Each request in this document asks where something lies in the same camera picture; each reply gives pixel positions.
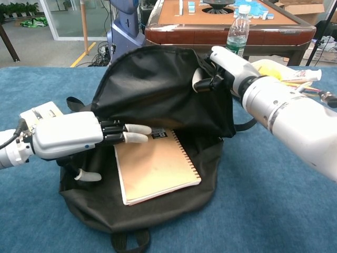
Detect blue table cloth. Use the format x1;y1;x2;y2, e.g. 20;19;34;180
0;66;337;253

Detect white plastic basket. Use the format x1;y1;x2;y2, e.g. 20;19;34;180
302;39;337;64

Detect wooden pole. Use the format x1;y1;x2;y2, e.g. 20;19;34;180
80;0;90;55

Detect blue mahjong tile pile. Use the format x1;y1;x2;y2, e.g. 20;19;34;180
233;0;276;21

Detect yellow ball brush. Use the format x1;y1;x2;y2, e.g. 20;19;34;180
259;65;314;92

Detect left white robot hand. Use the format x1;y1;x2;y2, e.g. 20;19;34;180
31;111;153;183

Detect beige plastic tray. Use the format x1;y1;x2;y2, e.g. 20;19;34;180
251;59;314;90

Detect black fabric backpack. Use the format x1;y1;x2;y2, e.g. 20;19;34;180
59;45;257;253

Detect white toothpaste tube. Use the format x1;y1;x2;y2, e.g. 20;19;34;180
281;69;323;83

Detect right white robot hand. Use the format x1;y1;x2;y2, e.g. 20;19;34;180
192;46;261;97

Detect cardboard box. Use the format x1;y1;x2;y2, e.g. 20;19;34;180
273;0;326;26

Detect tangled black floor cables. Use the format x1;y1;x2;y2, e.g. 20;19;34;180
88;41;113;67

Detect razor on yellow blister card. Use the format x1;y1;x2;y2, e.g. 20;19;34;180
19;101;64;130

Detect black tripod stand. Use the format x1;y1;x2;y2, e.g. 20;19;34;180
305;0;337;66

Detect dark wooden table leg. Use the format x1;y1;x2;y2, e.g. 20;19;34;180
0;22;21;63

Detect green plastic snack wrapper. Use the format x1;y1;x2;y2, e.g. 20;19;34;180
20;16;49;28

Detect row of potted plants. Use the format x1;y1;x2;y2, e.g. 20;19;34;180
0;2;39;20

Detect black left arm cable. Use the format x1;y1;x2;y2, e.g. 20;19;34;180
0;118;28;150

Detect brown mahjong table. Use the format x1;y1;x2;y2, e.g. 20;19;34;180
144;0;317;66

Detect brown spiral notebook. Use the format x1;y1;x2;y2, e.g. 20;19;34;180
113;127;202;206

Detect clear plastic water bottle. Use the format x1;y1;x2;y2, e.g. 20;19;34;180
225;5;251;59

